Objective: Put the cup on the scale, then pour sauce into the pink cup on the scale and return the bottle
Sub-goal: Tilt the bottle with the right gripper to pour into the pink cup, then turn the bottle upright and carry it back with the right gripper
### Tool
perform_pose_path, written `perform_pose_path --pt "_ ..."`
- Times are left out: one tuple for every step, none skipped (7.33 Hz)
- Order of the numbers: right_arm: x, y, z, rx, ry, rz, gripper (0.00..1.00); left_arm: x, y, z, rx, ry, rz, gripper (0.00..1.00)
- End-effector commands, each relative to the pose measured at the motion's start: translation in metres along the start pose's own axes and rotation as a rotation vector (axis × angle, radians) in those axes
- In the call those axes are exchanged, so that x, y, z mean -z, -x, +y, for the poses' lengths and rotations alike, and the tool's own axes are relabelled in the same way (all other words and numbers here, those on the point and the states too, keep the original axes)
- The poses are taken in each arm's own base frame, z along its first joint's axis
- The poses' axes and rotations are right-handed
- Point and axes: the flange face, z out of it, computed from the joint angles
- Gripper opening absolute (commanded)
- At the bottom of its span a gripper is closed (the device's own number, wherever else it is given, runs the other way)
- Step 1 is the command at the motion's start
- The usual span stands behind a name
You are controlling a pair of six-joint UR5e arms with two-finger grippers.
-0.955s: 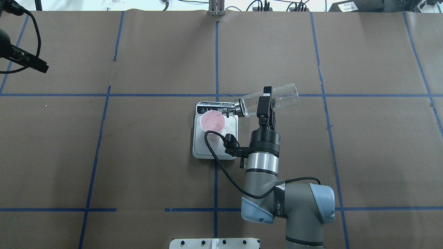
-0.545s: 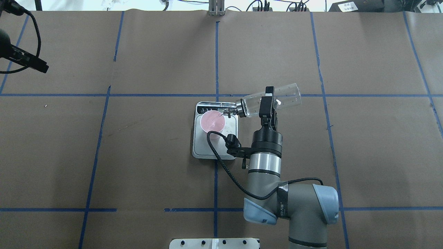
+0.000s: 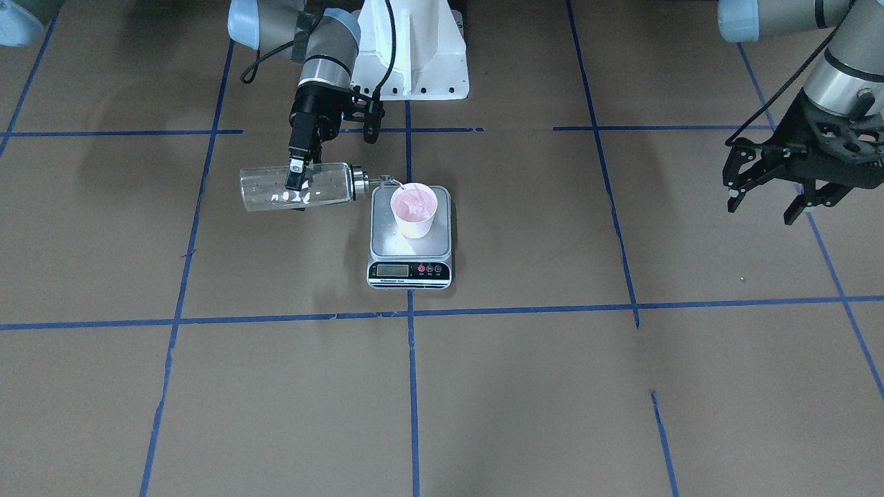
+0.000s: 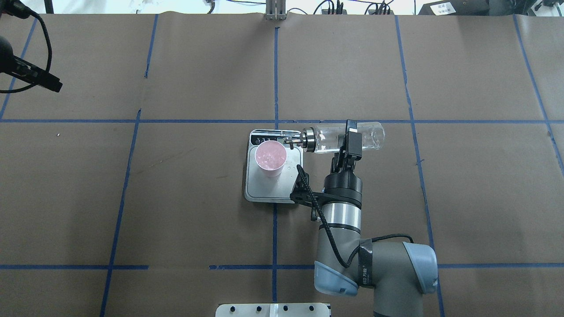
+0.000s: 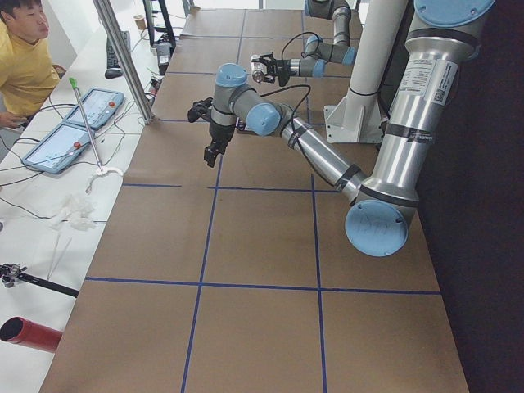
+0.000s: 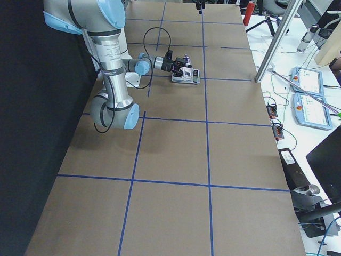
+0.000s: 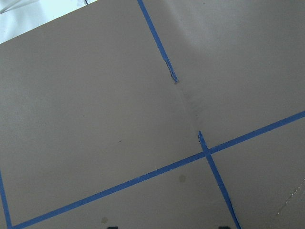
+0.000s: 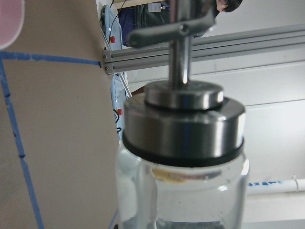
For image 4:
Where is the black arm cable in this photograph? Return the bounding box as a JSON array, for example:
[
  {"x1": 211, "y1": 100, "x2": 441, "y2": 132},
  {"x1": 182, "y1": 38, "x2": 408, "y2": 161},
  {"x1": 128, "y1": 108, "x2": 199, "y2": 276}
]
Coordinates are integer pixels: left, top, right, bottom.
[
  {"x1": 297, "y1": 165, "x2": 414, "y2": 268},
  {"x1": 0, "y1": 0, "x2": 53, "y2": 94}
]

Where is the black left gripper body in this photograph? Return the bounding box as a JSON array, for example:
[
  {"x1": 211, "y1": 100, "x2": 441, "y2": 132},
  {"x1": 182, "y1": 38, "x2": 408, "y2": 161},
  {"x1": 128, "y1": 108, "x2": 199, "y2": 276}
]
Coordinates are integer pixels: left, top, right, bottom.
[{"x1": 0, "y1": 36, "x2": 16, "y2": 77}]

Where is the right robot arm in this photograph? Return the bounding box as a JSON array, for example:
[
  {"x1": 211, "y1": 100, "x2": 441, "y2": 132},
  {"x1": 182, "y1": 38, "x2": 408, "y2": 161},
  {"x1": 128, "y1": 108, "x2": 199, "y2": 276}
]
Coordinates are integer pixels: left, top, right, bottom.
[{"x1": 299, "y1": 120, "x2": 438, "y2": 317}]

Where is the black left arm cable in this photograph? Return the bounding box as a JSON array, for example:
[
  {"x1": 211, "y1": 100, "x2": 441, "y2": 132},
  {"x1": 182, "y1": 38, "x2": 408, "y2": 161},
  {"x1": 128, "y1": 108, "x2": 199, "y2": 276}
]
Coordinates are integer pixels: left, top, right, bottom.
[{"x1": 0, "y1": 0, "x2": 53, "y2": 94}]

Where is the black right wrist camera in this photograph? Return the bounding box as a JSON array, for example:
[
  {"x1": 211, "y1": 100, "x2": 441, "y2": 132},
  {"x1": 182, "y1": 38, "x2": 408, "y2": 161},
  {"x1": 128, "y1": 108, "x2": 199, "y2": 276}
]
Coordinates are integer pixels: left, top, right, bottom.
[{"x1": 289, "y1": 188, "x2": 322, "y2": 221}]

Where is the aluminium frame post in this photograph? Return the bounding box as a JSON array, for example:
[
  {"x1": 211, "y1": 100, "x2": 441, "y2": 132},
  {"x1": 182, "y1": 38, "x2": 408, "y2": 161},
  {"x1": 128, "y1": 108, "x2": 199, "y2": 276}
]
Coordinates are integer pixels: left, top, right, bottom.
[{"x1": 264, "y1": 0, "x2": 287, "y2": 21}]

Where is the silver digital kitchen scale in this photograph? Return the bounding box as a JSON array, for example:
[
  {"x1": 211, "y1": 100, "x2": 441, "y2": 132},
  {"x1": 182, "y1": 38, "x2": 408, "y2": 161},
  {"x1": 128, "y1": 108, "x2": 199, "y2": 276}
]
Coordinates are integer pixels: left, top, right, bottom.
[{"x1": 244, "y1": 129, "x2": 304, "y2": 203}]

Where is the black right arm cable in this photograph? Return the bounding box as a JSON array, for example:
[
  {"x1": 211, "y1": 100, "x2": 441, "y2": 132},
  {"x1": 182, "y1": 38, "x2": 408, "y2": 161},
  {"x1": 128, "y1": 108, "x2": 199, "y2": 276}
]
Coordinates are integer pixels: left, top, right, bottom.
[{"x1": 297, "y1": 165, "x2": 414, "y2": 268}]

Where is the black box with label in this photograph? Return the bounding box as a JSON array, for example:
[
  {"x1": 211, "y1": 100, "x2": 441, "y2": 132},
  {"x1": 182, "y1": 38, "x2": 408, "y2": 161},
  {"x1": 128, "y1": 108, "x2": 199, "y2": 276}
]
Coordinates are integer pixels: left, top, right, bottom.
[{"x1": 417, "y1": 0, "x2": 490, "y2": 16}]

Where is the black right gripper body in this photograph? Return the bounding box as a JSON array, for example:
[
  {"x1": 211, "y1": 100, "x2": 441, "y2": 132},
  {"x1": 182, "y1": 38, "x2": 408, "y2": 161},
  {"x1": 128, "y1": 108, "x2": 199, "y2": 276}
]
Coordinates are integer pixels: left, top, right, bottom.
[{"x1": 323, "y1": 158, "x2": 363, "y2": 209}]

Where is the clear glass sauce bottle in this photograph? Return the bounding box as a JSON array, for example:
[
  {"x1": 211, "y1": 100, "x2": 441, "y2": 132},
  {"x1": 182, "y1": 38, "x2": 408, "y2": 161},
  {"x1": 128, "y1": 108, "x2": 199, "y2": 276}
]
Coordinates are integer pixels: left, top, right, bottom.
[{"x1": 282, "y1": 121, "x2": 386, "y2": 153}]

